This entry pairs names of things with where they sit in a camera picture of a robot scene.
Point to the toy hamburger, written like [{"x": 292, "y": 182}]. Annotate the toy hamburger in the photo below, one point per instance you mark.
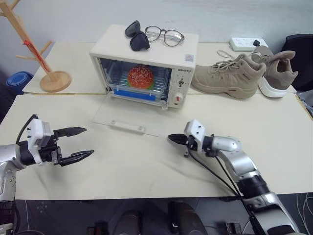
[{"x": 141, "y": 76}]

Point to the white power strip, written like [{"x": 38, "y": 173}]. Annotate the white power strip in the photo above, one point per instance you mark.
[{"x": 242, "y": 42}]

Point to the clear frame eyeglasses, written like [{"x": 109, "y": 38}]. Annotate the clear frame eyeglasses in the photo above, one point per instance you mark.
[{"x": 171, "y": 36}]

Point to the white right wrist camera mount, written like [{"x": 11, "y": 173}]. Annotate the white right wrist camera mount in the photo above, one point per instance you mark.
[{"x": 195, "y": 128}]

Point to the black chair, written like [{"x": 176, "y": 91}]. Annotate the black chair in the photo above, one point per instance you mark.
[{"x": 302, "y": 61}]

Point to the clear glass oven door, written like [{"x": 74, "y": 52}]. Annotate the clear glass oven door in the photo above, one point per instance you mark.
[{"x": 117, "y": 115}]

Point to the cream toaster oven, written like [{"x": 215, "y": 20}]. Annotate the cream toaster oven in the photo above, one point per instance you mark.
[{"x": 161, "y": 46}]

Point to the black sunglasses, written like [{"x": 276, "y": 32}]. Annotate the black sunglasses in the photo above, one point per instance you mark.
[{"x": 138, "y": 39}]

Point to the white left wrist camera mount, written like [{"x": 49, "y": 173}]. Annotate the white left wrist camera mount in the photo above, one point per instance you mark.
[{"x": 35, "y": 129}]

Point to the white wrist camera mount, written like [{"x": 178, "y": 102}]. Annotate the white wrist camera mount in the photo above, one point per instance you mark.
[
  {"x": 195, "y": 128},
  {"x": 35, "y": 129}
]

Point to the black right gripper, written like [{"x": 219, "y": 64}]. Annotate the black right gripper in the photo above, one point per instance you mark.
[{"x": 191, "y": 144}]

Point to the beige lace-up shoe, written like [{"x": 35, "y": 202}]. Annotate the beige lace-up shoe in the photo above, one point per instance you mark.
[
  {"x": 278, "y": 71},
  {"x": 225, "y": 76}
]

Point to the wooden tree rack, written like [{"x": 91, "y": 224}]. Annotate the wooden tree rack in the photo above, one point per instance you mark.
[{"x": 55, "y": 82}]

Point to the black plug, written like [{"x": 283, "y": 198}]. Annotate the black plug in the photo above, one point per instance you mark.
[{"x": 256, "y": 43}]

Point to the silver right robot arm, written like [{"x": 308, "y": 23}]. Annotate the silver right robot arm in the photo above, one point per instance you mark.
[{"x": 240, "y": 159}]

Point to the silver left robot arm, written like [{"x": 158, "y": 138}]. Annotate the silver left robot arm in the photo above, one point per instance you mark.
[{"x": 9, "y": 154}]

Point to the dark rounded shape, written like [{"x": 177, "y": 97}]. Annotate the dark rounded shape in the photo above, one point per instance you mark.
[
  {"x": 185, "y": 218},
  {"x": 132, "y": 222}
]

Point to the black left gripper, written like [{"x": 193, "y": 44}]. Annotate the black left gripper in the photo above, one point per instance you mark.
[{"x": 50, "y": 153}]

